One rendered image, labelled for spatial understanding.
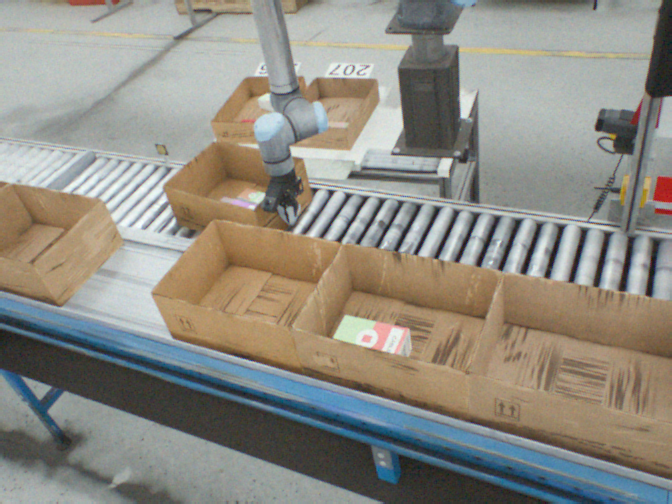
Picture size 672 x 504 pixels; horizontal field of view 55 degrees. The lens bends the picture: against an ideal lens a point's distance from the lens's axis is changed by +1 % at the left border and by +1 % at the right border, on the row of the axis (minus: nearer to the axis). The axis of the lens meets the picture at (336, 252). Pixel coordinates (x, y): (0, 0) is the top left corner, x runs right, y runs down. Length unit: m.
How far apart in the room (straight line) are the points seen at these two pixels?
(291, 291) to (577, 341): 0.72
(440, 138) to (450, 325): 0.97
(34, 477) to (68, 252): 1.15
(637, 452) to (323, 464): 0.75
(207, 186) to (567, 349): 1.41
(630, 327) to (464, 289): 0.36
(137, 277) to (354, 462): 0.81
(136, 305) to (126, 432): 1.00
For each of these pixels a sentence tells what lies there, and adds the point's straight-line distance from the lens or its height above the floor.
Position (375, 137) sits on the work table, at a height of 0.75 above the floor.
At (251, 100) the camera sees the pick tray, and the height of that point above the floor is 0.76.
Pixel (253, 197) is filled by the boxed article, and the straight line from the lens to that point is 2.24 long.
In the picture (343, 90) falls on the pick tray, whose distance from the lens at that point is 2.80.
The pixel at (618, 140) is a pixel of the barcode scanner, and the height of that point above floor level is 1.02.
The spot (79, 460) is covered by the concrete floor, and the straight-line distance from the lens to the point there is 2.79.
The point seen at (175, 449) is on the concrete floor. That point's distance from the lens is 2.64.
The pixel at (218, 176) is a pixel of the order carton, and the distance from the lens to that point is 2.43.
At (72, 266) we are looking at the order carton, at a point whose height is 0.96.
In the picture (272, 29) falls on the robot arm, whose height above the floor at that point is 1.38.
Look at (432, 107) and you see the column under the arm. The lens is 2.30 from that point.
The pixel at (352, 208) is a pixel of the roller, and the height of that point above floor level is 0.74.
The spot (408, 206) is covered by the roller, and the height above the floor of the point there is 0.75.
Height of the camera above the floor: 2.06
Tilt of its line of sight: 41 degrees down
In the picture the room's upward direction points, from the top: 12 degrees counter-clockwise
